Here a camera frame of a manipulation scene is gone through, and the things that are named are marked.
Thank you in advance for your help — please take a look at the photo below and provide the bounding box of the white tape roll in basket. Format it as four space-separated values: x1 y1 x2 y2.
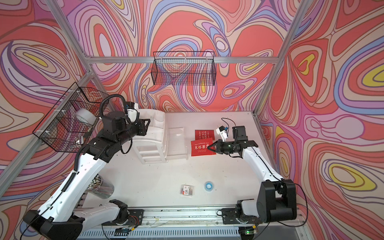
75 108 97 125

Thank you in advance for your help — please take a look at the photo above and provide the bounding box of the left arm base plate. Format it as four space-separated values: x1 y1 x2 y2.
102 209 145 227

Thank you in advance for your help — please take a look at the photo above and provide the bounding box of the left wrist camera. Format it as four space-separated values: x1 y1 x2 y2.
125 102 140 124

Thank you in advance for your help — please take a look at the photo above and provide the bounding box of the black wire basket left wall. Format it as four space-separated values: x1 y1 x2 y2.
33 83 108 153

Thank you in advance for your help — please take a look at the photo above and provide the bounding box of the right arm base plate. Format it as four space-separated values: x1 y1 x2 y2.
217 208 263 226

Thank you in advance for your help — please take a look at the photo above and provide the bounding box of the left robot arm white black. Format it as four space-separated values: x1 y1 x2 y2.
23 110 151 240

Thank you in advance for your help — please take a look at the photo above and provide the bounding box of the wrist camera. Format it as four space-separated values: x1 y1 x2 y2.
125 102 140 124
216 126 228 142

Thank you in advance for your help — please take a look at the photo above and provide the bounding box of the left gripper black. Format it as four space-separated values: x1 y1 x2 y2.
115 117 151 148

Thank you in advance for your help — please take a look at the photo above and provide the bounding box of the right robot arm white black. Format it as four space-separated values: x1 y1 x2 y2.
208 126 297 224

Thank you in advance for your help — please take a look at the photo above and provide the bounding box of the red postcard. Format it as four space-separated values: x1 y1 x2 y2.
195 130 215 140
191 138 216 157

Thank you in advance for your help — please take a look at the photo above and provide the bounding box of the black wire basket back wall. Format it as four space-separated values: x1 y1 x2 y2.
151 51 217 87

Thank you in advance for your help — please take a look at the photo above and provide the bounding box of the metal cup with pens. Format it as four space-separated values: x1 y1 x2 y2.
86 174 115 199

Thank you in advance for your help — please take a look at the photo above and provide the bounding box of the white plastic drawer organizer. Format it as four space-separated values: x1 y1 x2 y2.
133 109 168 165

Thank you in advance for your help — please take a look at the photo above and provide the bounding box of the black wire basket wall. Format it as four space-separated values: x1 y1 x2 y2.
33 83 108 153
151 51 217 87

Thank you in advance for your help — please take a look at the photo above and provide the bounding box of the blue tape roll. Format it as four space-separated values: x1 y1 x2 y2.
205 181 214 192

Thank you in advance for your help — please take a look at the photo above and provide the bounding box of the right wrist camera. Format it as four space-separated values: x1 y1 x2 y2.
216 126 228 142

